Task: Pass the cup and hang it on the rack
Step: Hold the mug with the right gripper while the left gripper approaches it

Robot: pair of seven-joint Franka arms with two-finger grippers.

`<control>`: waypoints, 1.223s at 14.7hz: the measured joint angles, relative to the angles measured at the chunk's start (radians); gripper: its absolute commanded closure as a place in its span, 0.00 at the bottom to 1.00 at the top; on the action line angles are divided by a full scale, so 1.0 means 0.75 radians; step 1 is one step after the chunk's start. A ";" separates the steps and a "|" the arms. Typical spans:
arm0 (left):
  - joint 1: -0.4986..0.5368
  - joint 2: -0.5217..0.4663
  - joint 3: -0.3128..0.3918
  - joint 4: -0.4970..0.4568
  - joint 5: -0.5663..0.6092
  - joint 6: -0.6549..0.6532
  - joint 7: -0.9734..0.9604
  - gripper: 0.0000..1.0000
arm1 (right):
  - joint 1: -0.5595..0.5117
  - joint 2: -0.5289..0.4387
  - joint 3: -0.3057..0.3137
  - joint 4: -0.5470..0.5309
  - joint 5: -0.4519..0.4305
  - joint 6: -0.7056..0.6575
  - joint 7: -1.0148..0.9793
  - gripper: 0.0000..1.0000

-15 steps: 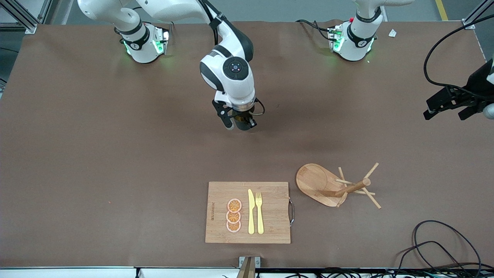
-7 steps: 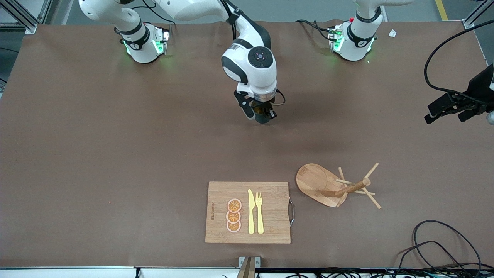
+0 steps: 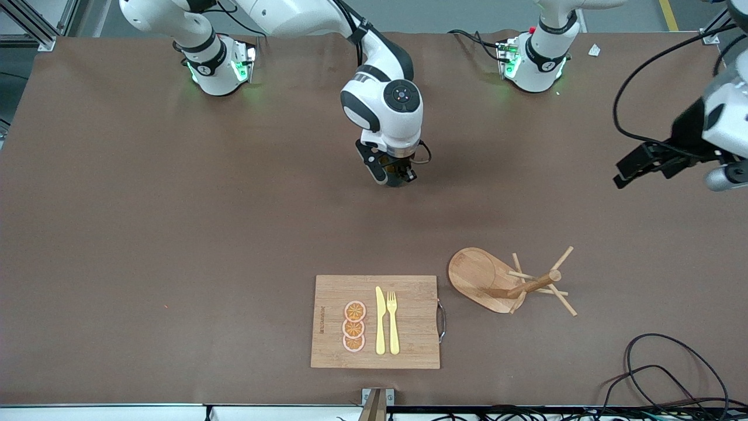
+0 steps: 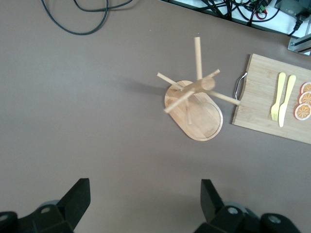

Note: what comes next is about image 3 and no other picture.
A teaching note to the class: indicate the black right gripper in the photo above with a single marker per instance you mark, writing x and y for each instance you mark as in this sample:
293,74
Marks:
398,170

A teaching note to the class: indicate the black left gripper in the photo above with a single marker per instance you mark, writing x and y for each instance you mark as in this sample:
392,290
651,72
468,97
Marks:
688,131

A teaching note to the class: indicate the dark green ribbed cup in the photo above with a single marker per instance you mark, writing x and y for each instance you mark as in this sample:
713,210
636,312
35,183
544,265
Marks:
395,180

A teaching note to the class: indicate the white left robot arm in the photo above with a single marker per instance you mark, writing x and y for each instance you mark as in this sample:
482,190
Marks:
540,64

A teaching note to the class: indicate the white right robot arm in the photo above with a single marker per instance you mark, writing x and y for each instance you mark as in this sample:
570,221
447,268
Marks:
385,105

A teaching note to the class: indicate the wooden cup rack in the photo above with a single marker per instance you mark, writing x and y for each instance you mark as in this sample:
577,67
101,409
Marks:
479,278

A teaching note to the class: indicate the small white paper scrap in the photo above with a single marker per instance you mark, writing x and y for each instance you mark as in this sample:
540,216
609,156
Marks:
594,50

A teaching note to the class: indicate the toy orange slice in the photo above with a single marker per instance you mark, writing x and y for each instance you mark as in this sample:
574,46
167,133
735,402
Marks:
353,329
355,311

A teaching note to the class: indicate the bamboo cutting board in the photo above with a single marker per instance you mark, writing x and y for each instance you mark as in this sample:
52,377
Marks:
409,321

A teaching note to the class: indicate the yellow plastic knife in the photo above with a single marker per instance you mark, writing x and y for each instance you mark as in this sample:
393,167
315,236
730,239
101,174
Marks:
380,321

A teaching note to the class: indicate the yellow plastic fork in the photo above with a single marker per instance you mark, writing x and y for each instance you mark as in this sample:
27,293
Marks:
393,327

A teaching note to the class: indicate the aluminium frame profile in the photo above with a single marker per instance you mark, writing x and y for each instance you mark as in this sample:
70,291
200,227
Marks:
44,41
710,36

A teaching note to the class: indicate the metal table edge bracket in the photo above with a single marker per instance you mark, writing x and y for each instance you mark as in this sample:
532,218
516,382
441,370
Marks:
374,406

